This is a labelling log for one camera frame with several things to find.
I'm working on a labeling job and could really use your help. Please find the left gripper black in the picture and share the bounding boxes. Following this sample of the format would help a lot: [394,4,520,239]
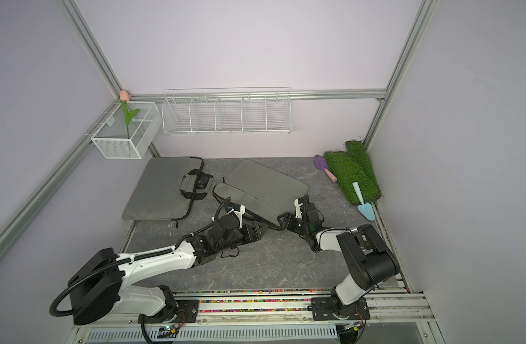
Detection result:
[216,220,268,252]

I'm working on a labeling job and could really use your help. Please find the grey laptop bag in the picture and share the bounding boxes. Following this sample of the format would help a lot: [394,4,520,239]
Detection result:
[213,161,309,229]
[122,157,214,221]

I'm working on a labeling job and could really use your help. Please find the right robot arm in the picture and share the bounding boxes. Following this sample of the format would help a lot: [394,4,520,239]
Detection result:
[278,202,400,315]

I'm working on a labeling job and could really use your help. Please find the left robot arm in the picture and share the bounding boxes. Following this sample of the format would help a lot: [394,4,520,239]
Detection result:
[49,213,268,325]

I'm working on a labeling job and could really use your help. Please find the front artificial grass roll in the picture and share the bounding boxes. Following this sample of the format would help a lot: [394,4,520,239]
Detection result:
[324,151,382,206]

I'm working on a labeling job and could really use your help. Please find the artificial grass roll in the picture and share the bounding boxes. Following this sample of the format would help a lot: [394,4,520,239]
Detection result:
[324,151,382,206]
[345,140,377,184]

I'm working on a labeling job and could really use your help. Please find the rear artificial grass roll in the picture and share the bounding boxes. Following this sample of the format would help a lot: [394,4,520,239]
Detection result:
[345,140,377,184]

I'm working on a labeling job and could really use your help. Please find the artificial pink tulip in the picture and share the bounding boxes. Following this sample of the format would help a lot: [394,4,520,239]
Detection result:
[120,90,140,138]

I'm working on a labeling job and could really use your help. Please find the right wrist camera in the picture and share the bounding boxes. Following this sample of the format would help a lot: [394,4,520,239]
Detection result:
[294,199,303,219]

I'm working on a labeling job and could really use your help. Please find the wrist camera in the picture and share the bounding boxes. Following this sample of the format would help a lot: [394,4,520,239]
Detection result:
[294,199,303,219]
[234,204,246,229]

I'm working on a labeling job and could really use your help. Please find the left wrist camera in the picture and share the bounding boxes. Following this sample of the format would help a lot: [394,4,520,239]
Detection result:
[234,204,246,229]

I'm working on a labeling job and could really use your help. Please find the teal trowel white handle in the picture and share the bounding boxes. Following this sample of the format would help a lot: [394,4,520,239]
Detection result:
[353,182,376,222]

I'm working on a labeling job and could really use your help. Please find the purple trowel pink handle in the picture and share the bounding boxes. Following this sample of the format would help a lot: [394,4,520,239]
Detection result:
[314,155,338,183]

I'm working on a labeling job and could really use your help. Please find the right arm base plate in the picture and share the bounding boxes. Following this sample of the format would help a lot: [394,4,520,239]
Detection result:
[307,295,370,321]

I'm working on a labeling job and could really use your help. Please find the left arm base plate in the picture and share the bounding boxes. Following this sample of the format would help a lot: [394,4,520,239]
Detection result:
[144,299,200,324]

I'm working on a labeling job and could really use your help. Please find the white wire wall rack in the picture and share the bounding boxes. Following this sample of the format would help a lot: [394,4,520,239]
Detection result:
[162,95,292,135]

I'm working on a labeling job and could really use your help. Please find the aluminium frame rail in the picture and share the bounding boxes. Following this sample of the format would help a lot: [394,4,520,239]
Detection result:
[130,87,388,103]

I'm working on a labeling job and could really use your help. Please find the white mesh wall basket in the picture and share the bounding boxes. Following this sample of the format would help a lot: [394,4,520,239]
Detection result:
[91,101,163,160]

